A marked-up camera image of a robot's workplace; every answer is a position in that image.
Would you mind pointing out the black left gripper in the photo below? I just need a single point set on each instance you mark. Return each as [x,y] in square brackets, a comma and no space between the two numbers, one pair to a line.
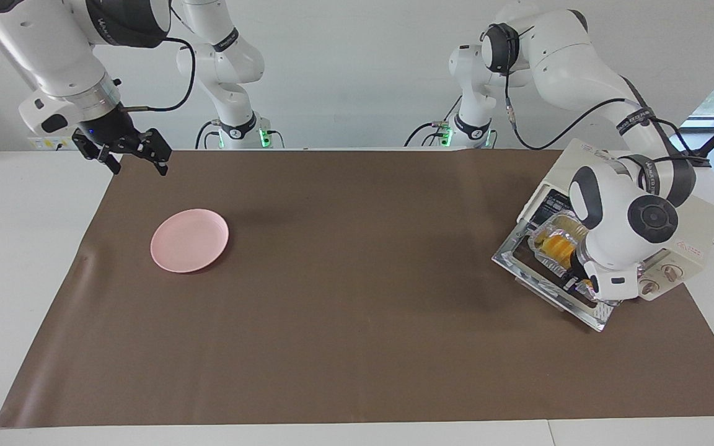
[582,263]

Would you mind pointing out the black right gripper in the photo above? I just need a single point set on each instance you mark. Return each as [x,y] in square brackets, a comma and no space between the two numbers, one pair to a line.
[112,130]

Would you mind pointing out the golden ridged bread roll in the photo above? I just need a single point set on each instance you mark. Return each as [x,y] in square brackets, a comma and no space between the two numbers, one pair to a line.
[558,246]

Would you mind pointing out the aluminium foil tray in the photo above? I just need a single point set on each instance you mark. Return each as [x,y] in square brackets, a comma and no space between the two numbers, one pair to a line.
[546,226]

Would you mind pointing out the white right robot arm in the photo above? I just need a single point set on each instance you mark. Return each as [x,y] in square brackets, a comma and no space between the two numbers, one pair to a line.
[47,49]

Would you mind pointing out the glass and metal oven door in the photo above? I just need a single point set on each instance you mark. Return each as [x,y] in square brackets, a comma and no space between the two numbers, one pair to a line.
[540,282]

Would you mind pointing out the cream oven knob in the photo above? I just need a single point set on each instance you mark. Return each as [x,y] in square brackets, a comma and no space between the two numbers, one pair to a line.
[673,273]
[650,288]

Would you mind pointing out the cream toaster oven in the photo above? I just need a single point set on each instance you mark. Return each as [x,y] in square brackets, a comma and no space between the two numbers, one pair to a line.
[701,229]

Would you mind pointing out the pink round plate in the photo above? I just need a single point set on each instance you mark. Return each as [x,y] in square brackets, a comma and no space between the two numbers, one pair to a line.
[189,241]

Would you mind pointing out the brown table mat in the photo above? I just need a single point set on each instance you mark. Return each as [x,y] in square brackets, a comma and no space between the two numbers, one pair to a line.
[363,310]

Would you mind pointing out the white wall socket box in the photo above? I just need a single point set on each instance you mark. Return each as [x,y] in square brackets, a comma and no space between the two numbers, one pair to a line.
[47,144]

